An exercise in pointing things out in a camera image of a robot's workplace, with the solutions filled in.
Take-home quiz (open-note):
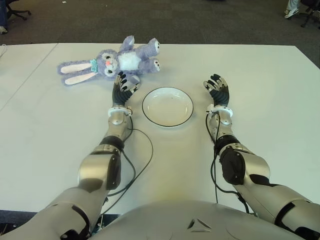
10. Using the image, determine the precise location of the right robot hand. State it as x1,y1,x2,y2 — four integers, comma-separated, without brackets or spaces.
203,73,231,108

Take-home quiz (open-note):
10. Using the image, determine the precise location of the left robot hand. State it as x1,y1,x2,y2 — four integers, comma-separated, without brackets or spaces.
111,71,142,107

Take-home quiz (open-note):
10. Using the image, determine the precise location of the purple plush bunny doll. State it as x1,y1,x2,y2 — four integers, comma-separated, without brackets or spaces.
56,35,162,88

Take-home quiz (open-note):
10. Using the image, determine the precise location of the white plate black rim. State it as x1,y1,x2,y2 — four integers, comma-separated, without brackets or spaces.
141,86,195,128

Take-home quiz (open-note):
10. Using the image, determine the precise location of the light trouser leg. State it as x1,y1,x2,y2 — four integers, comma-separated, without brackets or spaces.
286,0,300,11

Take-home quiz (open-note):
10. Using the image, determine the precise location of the black office chair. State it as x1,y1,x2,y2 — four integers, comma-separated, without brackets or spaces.
299,0,320,28
4,0,32,21

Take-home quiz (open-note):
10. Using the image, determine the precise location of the silver robot torso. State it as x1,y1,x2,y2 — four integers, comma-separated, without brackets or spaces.
87,192,308,240

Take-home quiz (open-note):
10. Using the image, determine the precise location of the blue jeans leg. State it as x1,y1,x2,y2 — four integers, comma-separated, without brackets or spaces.
0,0,8,28

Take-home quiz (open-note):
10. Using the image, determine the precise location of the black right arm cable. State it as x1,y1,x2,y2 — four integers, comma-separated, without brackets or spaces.
205,111,258,216

